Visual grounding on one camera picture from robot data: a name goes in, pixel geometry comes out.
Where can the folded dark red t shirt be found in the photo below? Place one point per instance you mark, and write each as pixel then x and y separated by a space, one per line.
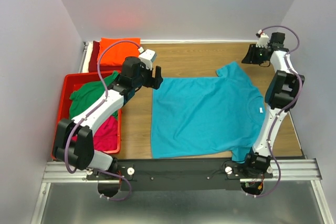
pixel 94 57

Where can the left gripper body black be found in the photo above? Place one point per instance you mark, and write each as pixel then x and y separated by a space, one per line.
pixel 145 77

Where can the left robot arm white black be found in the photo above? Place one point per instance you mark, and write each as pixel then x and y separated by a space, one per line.
pixel 74 137

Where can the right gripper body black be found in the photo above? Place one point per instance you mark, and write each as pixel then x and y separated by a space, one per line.
pixel 263 59

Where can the aluminium frame rail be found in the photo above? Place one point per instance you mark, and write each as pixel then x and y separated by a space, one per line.
pixel 291 170

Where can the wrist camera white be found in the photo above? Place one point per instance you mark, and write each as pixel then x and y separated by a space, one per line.
pixel 147 56
pixel 263 39

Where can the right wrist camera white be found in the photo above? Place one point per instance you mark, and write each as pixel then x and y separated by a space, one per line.
pixel 263 39

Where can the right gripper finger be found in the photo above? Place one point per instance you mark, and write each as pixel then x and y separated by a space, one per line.
pixel 249 58
pixel 253 49

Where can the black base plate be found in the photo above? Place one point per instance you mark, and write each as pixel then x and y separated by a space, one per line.
pixel 182 174

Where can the folded white t shirt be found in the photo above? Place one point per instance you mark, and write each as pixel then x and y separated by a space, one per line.
pixel 86 57

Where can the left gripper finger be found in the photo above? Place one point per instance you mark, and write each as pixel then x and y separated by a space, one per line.
pixel 157 82
pixel 158 72

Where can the green t shirt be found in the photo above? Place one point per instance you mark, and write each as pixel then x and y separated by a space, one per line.
pixel 88 94

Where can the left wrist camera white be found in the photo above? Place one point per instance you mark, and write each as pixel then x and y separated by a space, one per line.
pixel 147 56

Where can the folded orange t shirt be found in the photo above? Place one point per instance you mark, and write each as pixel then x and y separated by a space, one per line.
pixel 116 55

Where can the teal t shirt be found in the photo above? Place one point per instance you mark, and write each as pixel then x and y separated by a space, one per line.
pixel 206 115

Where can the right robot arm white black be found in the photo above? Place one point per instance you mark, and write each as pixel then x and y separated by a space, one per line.
pixel 281 96

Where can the magenta t shirt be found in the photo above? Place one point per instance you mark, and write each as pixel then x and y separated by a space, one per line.
pixel 105 138

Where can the red plastic bin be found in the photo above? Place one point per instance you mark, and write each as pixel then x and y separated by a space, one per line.
pixel 64 125

